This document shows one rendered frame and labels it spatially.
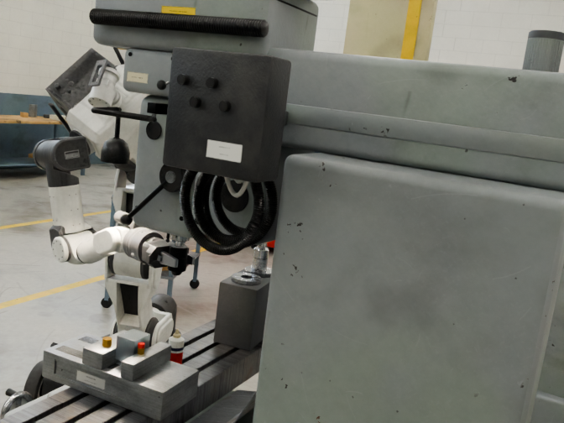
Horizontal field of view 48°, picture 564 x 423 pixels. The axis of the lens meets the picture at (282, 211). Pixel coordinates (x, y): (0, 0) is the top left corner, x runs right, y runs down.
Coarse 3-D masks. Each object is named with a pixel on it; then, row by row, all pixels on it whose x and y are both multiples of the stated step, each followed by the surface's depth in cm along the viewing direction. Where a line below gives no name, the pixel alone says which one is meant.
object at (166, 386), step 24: (96, 336) 164; (48, 360) 152; (72, 360) 149; (144, 360) 145; (168, 360) 154; (72, 384) 149; (96, 384) 147; (120, 384) 144; (144, 384) 141; (168, 384) 142; (192, 384) 150; (144, 408) 141; (168, 408) 142
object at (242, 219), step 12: (276, 180) 136; (228, 192) 137; (252, 192) 134; (264, 192) 134; (228, 204) 137; (240, 204) 136; (252, 204) 135; (264, 204) 134; (228, 216) 138; (240, 216) 136; (276, 216) 139; (276, 228) 141; (264, 240) 137
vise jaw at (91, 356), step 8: (112, 336) 155; (96, 344) 149; (112, 344) 150; (88, 352) 146; (96, 352) 145; (104, 352) 145; (112, 352) 148; (88, 360) 146; (96, 360) 145; (104, 360) 145; (112, 360) 148
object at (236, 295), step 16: (240, 272) 196; (256, 272) 194; (224, 288) 184; (240, 288) 182; (256, 288) 182; (224, 304) 184; (240, 304) 183; (256, 304) 182; (224, 320) 185; (240, 320) 183; (256, 320) 184; (224, 336) 186; (240, 336) 184; (256, 336) 187
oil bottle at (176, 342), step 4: (176, 332) 165; (172, 336) 166; (176, 336) 164; (172, 340) 164; (176, 340) 164; (180, 340) 164; (184, 340) 166; (172, 344) 164; (176, 344) 164; (180, 344) 164; (172, 348) 164; (176, 348) 164; (180, 348) 165; (172, 352) 164; (176, 352) 164; (180, 352) 165; (172, 356) 164; (176, 356) 164; (180, 356) 165; (172, 360) 164; (176, 360) 165; (180, 360) 166
